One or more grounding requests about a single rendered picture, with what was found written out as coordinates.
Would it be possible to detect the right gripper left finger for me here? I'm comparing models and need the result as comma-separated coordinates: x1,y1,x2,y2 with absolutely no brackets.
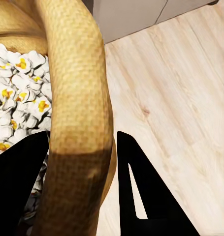
0,131,49,236

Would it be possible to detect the popcorn bag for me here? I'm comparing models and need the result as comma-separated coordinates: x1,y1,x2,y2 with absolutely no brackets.
0,0,117,236

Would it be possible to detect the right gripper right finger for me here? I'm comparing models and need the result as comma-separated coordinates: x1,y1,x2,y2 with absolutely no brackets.
117,131,200,236

